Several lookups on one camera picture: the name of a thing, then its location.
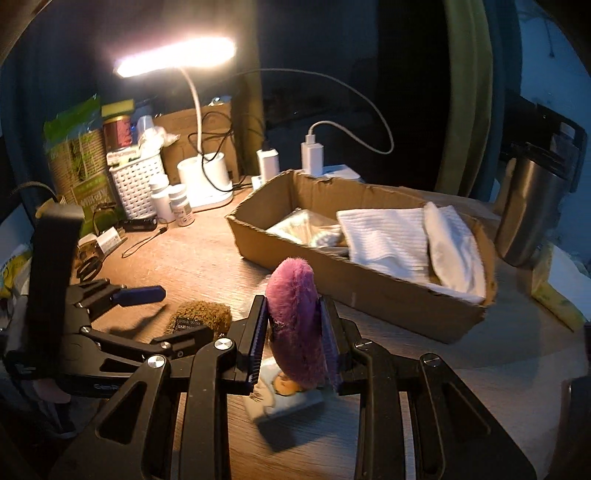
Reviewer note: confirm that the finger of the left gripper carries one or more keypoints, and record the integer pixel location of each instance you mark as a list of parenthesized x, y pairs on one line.
[(99, 347), (99, 296)]

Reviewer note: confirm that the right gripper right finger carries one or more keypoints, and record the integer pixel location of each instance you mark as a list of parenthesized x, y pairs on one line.
[(417, 417)]

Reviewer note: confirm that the brown fuzzy pouch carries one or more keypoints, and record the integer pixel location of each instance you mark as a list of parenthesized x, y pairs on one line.
[(191, 314)]

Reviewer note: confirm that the purple fuzzy pouch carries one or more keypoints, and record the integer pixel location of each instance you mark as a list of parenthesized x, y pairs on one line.
[(296, 326)]

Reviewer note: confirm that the clear plastic packet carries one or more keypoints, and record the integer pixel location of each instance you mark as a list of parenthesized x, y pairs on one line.
[(305, 227)]

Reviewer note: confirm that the white textured cloth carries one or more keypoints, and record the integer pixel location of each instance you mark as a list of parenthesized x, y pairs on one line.
[(390, 241)]

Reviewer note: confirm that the cartoon tissue packet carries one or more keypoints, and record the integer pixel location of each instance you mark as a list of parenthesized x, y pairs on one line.
[(275, 395)]

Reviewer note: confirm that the white perforated basket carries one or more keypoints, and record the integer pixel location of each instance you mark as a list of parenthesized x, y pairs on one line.
[(131, 182)]

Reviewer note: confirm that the white pill bottle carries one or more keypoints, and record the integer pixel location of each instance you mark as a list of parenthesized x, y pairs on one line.
[(180, 205)]

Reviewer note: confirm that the green snack bag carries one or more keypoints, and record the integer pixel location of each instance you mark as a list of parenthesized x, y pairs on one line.
[(75, 150)]

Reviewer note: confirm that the red can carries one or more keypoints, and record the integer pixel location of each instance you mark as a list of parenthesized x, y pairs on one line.
[(117, 133)]

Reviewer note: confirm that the white folded towel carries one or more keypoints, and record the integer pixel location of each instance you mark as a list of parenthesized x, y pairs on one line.
[(455, 255)]

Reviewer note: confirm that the brown cardboard tray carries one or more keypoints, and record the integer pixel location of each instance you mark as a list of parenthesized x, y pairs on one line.
[(406, 304)]

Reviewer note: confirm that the yellow tissue pack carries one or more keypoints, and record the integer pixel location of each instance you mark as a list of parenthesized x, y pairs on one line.
[(559, 285)]

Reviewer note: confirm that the brown cardboard box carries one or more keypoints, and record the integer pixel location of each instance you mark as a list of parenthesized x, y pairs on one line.
[(184, 124)]

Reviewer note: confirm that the white power strip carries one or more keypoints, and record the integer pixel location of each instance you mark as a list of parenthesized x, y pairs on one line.
[(341, 171)]

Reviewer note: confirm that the yellow curtain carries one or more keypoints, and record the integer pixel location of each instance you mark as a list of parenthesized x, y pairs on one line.
[(471, 95)]

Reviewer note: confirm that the steel travel mug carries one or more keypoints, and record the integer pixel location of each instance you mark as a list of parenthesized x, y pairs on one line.
[(546, 156)]

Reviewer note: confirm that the white charger with black cable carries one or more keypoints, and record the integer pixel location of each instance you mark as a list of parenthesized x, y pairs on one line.
[(268, 163)]

